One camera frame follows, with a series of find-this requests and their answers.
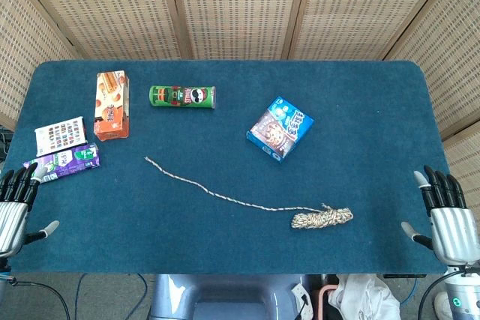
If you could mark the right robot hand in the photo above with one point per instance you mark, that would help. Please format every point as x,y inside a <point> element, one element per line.
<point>453,234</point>

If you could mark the blue felt table cloth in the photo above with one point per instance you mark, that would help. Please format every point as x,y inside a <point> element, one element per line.
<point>225,185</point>

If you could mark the blue cookie box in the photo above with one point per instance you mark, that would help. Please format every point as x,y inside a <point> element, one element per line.
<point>279,130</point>

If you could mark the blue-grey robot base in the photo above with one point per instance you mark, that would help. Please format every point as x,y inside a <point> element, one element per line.
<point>225,297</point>

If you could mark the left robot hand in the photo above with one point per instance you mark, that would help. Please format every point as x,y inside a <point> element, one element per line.
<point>13,222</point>

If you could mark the white crumpled cloth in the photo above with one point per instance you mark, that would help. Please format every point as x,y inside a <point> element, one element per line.
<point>363,297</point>

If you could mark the pink stool frame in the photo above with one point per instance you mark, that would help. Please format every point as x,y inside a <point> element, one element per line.
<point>322,297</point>

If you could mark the white box with colourful squares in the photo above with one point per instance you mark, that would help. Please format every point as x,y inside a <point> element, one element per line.
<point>60,135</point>

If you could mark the orange biscuit box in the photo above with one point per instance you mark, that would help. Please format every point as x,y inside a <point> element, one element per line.
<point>110,110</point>

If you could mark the woven bamboo screen panel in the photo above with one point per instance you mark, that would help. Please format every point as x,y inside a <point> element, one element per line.
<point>450,54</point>
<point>22,35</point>
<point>356,9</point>
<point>112,9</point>
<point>240,9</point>
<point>467,155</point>

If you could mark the green Pringles can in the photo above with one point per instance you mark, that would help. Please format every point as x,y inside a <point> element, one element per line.
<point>180,96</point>

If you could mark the purple snack box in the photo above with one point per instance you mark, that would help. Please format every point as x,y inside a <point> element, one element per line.
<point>67,160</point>

